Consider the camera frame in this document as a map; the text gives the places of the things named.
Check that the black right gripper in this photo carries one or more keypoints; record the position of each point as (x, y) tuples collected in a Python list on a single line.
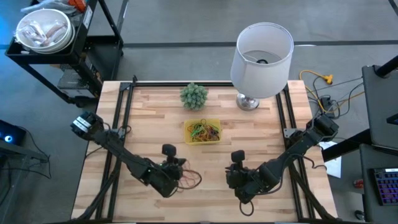
[(247, 182)]

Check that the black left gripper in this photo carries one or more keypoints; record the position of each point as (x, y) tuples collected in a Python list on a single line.
[(161, 177)]

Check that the green rubber band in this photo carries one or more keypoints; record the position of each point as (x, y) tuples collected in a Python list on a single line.
[(196, 133)]

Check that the large black rubber band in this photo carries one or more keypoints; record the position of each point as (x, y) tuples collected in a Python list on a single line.
[(201, 122)]

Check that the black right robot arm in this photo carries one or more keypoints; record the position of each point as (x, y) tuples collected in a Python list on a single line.
[(298, 146)]

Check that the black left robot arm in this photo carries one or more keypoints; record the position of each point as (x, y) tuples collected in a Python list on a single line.
[(118, 149)]

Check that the yellow translucent plastic bin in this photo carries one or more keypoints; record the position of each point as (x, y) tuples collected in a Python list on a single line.
[(217, 123)]

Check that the green artificial succulent plant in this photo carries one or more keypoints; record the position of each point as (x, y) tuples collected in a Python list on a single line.
[(193, 96)]

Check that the white paper sheet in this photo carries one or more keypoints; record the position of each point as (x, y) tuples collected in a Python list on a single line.
[(334, 168)]

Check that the white shade silver table lamp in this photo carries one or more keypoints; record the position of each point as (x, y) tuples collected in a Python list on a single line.
[(261, 77)]

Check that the red can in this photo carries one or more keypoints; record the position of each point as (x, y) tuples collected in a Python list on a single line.
[(358, 183)]

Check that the black power strip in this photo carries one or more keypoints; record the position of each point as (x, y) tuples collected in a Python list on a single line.
[(326, 102)]

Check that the black computer mouse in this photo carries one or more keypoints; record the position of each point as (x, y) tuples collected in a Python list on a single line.
[(359, 215)]

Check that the black utility cart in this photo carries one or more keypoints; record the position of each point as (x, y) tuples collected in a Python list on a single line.
[(99, 56)]

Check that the black backlit keyboard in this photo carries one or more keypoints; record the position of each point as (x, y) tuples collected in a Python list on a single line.
[(387, 186)]

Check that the black computer with blue light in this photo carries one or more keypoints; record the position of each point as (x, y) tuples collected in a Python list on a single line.
[(14, 132)]

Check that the orange box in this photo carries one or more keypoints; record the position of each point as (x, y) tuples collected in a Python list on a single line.
[(77, 3)]

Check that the clear plastic bag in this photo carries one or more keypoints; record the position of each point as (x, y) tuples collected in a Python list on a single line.
[(40, 32)]

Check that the white bowl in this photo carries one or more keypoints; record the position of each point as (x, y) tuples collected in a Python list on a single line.
[(46, 14)]

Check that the grey cloth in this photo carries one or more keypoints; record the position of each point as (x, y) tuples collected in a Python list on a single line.
[(46, 5)]

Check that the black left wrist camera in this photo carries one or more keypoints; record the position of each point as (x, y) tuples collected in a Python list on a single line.
[(168, 150)]

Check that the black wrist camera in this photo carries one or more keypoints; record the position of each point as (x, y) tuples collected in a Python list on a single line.
[(168, 150), (237, 155)]

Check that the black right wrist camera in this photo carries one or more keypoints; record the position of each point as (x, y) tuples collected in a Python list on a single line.
[(237, 155)]

